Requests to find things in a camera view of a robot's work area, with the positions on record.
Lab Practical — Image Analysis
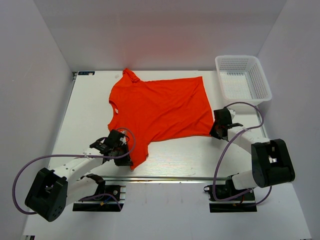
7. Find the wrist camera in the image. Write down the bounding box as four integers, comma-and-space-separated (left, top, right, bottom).
121, 130, 130, 144
228, 108, 236, 120

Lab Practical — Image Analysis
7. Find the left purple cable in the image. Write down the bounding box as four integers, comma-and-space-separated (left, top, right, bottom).
12, 127, 137, 215

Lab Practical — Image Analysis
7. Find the orange t shirt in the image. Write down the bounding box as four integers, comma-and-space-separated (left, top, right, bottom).
108, 68, 214, 170

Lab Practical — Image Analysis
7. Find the blue label sticker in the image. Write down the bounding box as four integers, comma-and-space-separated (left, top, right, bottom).
77, 71, 95, 76

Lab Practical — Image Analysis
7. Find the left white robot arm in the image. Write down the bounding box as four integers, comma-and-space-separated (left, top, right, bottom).
24, 127, 136, 222

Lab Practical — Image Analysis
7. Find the white plastic mesh basket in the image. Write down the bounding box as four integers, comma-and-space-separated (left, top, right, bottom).
215, 55, 272, 106

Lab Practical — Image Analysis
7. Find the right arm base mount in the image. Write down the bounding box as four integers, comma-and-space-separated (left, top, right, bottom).
203, 183, 258, 214

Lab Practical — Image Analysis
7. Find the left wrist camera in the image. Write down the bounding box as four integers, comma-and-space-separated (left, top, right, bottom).
121, 130, 130, 144

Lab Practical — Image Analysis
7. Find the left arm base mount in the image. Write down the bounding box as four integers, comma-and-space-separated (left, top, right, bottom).
72, 173, 126, 213

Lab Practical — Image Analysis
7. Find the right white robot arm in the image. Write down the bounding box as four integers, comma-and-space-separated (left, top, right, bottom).
209, 107, 296, 200

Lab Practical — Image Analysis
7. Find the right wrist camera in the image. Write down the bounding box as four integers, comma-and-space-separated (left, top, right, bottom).
228, 108, 236, 120

